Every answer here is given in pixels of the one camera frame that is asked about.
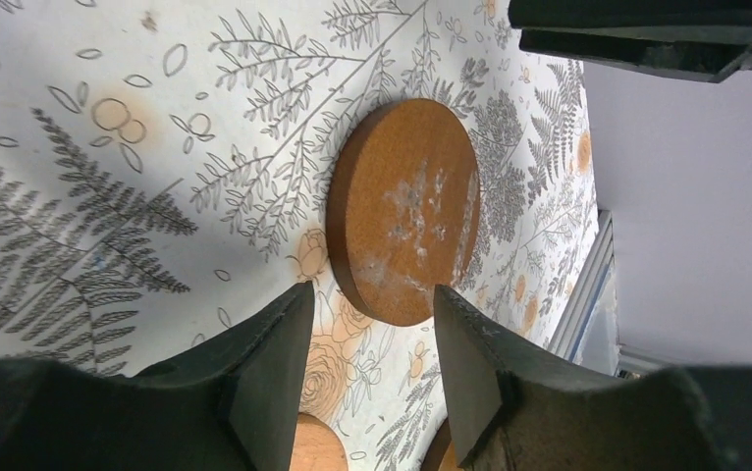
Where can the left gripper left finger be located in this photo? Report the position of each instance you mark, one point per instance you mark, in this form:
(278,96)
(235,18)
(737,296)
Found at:
(231,402)

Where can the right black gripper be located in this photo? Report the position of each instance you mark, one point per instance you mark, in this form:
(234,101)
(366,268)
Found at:
(705,41)

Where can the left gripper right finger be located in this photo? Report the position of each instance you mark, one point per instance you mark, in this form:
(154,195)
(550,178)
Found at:
(515,406)

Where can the light cork coaster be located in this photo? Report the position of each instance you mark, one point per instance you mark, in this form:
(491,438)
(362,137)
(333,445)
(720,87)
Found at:
(316,447)

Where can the dark scuffed brown coaster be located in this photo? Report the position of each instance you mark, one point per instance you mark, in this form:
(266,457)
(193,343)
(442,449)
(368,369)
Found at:
(403,210)

